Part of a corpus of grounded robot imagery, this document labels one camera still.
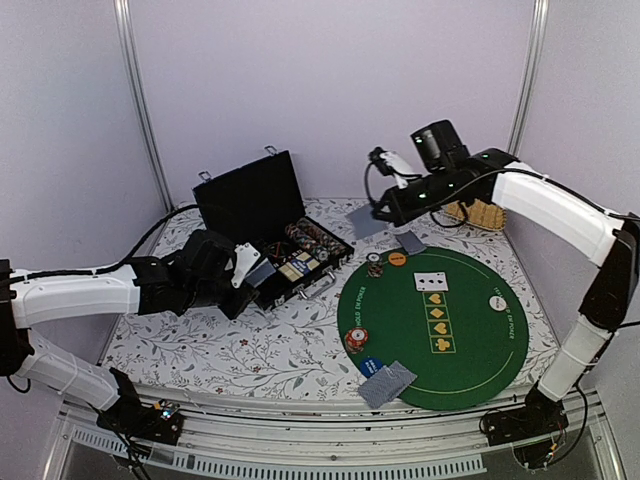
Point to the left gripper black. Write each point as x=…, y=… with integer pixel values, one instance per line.
x=235, y=308

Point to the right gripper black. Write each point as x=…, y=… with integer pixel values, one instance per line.
x=403, y=212

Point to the blue playing card deck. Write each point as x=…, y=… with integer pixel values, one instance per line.
x=260, y=273

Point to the dealt playing card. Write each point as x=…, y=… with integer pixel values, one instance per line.
x=374, y=392
x=397, y=378
x=410, y=242

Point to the black poker chip case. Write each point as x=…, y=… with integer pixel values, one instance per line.
x=253, y=204

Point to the orange big blind button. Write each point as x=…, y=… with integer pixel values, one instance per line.
x=397, y=259

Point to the face up spade card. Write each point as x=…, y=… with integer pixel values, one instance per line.
x=431, y=281

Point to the face up red card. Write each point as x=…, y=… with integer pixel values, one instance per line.
x=363, y=223

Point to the green twenty chip stack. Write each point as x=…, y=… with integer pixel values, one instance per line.
x=374, y=265

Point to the white dealer button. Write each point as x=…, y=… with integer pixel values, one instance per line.
x=498, y=303

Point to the red poker chip stack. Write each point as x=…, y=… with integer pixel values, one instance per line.
x=355, y=340

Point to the blue small blind button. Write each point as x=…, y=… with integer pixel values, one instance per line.
x=370, y=366

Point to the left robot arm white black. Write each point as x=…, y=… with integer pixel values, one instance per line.
x=30, y=298

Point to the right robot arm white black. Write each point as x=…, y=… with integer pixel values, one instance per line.
x=578, y=253

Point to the Texas Hold'em card box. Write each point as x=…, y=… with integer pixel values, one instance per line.
x=298, y=266

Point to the bamboo mat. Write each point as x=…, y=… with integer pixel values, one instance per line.
x=480, y=214

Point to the triangular all in marker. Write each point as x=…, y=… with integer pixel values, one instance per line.
x=277, y=250

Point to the floral white table cloth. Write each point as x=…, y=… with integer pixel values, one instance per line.
x=294, y=352

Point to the right outer chip row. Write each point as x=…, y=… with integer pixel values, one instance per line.
x=323, y=237

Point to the round green poker mat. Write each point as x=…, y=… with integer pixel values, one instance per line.
x=463, y=352

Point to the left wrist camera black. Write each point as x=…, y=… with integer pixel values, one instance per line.
x=208, y=255

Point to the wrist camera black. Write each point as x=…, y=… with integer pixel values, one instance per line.
x=439, y=146
x=208, y=255

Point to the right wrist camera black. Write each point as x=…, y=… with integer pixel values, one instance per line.
x=439, y=146

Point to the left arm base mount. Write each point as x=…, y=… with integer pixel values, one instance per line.
x=161, y=422

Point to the aluminium front rail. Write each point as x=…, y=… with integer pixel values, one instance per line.
x=236, y=437

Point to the right aluminium frame post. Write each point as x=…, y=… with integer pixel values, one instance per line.
x=531, y=66

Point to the aluminium frame post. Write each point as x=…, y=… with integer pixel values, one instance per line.
x=531, y=66
x=132, y=67

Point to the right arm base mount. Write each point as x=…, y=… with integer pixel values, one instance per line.
x=537, y=429

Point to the left aluminium frame post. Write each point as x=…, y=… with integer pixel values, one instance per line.
x=132, y=67

